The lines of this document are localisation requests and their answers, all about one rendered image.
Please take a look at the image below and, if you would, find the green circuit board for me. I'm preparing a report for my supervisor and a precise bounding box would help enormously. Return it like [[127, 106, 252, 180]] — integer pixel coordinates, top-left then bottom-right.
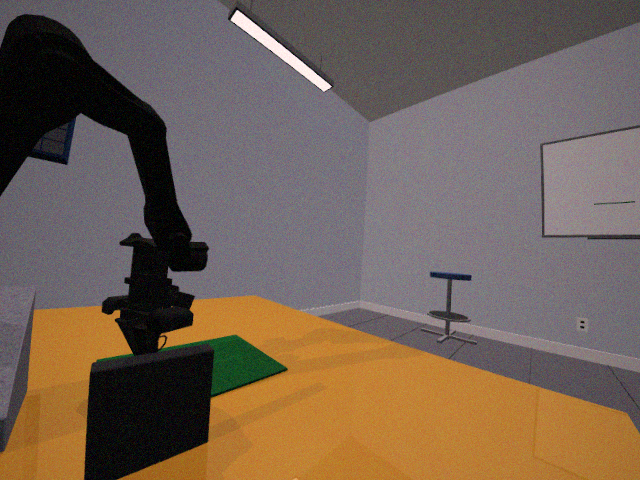
[[158, 334, 288, 398]]

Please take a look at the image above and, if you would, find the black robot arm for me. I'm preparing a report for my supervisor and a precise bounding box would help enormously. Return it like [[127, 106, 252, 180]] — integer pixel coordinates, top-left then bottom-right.
[[0, 14, 210, 274]]

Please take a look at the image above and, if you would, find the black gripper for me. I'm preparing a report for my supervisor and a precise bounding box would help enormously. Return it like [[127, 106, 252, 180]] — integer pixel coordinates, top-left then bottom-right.
[[102, 272, 194, 356]]

